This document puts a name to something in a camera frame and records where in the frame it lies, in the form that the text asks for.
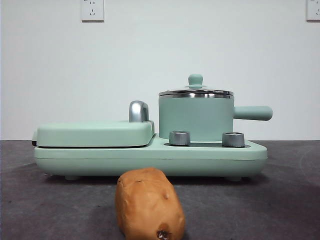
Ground glass pot lid green knob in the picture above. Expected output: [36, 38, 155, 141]
[158, 73, 235, 97]

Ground brown potato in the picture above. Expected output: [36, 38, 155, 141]
[114, 166, 186, 240]

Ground silver control knob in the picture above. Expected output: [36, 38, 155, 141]
[221, 131, 245, 148]
[169, 130, 191, 146]

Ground mint green breakfast maker base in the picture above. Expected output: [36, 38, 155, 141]
[34, 132, 268, 181]

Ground mint green pot with handle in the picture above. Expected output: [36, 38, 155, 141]
[158, 93, 273, 141]

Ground white wall socket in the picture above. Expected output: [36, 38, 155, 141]
[80, 0, 105, 23]
[306, 0, 320, 22]

